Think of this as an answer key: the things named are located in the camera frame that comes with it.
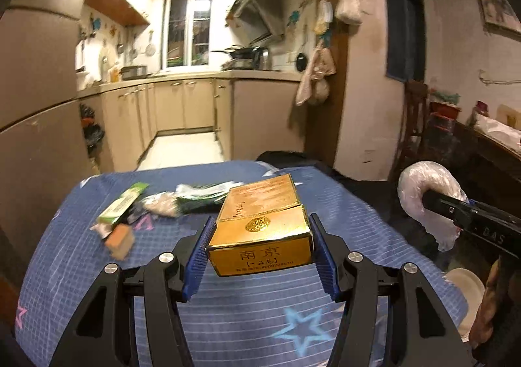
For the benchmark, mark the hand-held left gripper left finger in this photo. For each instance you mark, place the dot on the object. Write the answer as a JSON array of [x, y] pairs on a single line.
[[199, 261]]

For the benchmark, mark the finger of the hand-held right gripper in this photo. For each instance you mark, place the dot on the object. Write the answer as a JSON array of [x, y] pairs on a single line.
[[494, 214], [456, 214]]

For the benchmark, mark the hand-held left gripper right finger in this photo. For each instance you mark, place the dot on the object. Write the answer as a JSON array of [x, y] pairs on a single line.
[[323, 265]]

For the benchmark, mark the clear plastic bag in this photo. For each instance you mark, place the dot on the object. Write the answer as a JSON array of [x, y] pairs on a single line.
[[419, 192]]

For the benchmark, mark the gold cigarette box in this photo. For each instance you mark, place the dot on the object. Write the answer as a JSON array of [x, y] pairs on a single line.
[[260, 224]]

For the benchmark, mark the person's right forearm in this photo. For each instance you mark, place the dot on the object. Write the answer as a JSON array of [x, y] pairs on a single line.
[[511, 322]]

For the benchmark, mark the person's right hand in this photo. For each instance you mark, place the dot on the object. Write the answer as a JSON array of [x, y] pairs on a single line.
[[488, 302]]

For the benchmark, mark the dark wooden sideboard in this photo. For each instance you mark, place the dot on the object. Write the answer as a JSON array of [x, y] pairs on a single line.
[[488, 167]]

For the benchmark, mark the dark green packet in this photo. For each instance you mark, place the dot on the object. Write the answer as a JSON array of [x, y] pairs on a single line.
[[203, 198]]

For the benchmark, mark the crumpled clear wrapper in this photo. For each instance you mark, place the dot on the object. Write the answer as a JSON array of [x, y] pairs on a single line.
[[163, 204]]

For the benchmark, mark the blue striped star tablecloth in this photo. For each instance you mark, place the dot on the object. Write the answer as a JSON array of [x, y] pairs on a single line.
[[244, 322]]

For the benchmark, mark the black and white printed wrapper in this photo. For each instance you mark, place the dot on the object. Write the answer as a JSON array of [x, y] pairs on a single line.
[[135, 215]]

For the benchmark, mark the white plate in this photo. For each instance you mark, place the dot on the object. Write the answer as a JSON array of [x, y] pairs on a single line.
[[464, 293]]

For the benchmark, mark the orange sponge block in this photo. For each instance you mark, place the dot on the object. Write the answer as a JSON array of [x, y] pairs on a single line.
[[120, 242]]

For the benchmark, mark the white plastic sheet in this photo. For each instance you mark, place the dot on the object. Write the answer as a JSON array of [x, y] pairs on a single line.
[[498, 128]]

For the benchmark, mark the light green packet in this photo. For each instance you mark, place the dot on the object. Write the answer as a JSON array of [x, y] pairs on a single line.
[[122, 204]]

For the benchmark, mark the wooden chair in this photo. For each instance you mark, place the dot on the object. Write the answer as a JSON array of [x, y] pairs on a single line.
[[413, 126]]

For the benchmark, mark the red basket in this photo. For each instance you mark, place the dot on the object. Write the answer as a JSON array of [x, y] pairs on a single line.
[[445, 108]]

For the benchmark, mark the beige kitchen base cabinets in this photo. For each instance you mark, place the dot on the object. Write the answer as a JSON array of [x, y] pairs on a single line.
[[183, 106]]

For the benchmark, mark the black plastic bags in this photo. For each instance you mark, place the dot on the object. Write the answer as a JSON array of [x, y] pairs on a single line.
[[92, 130]]

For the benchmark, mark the hanging beige cloth bag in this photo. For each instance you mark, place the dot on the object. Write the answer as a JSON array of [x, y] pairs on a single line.
[[313, 73]]

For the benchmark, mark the dark curtained window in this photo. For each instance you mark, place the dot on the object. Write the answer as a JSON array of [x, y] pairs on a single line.
[[403, 24]]

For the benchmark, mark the metal pot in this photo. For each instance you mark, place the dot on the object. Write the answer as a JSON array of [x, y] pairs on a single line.
[[133, 72]]

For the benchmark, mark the hanging black pan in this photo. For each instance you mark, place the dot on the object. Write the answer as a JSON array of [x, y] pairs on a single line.
[[301, 61]]

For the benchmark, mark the yellow bottle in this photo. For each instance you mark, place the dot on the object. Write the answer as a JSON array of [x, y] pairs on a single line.
[[114, 74]]

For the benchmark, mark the black wok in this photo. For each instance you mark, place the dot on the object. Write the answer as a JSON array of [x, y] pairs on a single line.
[[238, 52]]

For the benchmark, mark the metal kettle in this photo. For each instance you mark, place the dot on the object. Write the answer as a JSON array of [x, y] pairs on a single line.
[[261, 58]]

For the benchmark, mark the hanging metal strainer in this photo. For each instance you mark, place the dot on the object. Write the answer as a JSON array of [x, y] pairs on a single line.
[[150, 47]]

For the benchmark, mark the beige refrigerator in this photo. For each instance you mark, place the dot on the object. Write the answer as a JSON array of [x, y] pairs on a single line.
[[40, 106]]

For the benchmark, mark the hanging white plastic bag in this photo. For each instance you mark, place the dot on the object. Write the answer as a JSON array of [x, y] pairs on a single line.
[[348, 6]]

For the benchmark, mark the kitchen window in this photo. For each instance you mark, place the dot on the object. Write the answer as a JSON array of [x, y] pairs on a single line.
[[189, 24]]

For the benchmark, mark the hanging small printed bag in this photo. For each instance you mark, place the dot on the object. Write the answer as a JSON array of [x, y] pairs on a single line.
[[323, 16]]

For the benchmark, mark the range hood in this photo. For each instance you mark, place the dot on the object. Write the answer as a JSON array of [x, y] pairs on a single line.
[[256, 16]]

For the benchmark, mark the brown wooden door frame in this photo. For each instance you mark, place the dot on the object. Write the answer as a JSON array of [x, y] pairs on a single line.
[[325, 126]]

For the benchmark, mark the framed wall picture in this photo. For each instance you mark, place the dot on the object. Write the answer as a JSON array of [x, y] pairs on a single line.
[[498, 10]]

